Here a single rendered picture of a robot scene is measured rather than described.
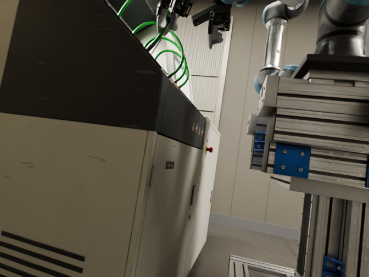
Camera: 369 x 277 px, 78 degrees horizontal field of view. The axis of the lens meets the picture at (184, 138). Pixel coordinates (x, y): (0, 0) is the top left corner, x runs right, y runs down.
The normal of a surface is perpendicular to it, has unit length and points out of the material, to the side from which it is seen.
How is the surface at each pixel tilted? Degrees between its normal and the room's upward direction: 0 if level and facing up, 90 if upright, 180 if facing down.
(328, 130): 90
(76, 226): 90
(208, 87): 90
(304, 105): 90
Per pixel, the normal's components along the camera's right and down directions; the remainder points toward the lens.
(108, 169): -0.26, -0.11
